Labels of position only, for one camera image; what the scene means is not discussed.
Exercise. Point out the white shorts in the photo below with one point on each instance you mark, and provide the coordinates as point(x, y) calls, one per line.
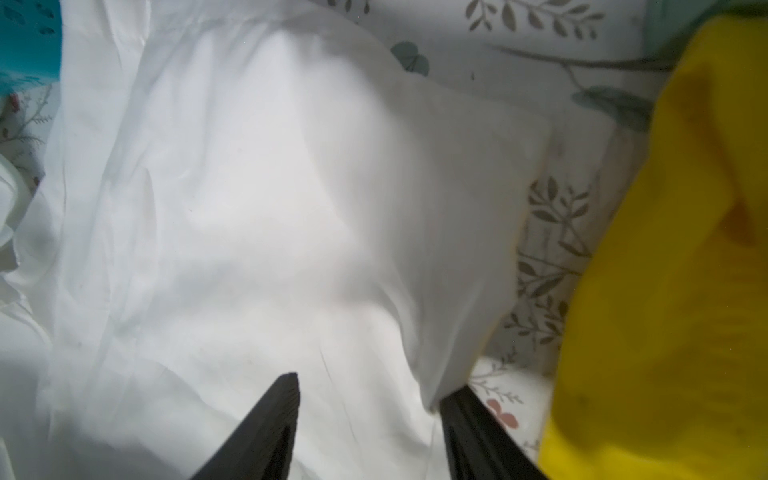
point(235, 190)

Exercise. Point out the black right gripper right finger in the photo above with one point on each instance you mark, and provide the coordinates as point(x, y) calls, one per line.
point(477, 446)

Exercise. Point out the yellow garment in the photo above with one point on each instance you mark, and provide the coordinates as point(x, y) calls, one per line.
point(663, 367)

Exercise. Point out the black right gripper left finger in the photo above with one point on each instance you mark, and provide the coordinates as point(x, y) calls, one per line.
point(261, 446)

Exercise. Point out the teal plastic basket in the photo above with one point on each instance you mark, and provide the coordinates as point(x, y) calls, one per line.
point(31, 43)

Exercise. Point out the green file organizer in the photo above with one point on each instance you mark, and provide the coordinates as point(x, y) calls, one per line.
point(670, 24)

